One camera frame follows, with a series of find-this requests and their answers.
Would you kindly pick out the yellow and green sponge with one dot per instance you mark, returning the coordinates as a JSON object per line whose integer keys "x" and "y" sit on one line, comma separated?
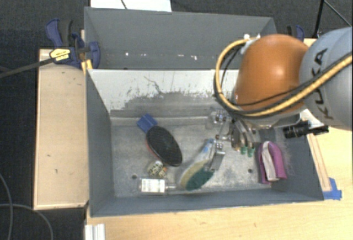
{"x": 197, "y": 176}

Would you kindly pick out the black cylinder on white bracket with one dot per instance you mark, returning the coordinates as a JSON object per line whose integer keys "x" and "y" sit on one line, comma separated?
{"x": 296, "y": 130}

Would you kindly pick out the pale wood board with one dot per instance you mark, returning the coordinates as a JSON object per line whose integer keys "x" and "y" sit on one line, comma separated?
{"x": 62, "y": 136}

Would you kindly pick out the grey metal bin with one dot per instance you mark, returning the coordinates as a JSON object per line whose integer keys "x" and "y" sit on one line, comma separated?
{"x": 165, "y": 37}

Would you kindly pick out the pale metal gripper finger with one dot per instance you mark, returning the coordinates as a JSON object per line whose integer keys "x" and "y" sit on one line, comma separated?
{"x": 218, "y": 157}
{"x": 219, "y": 117}

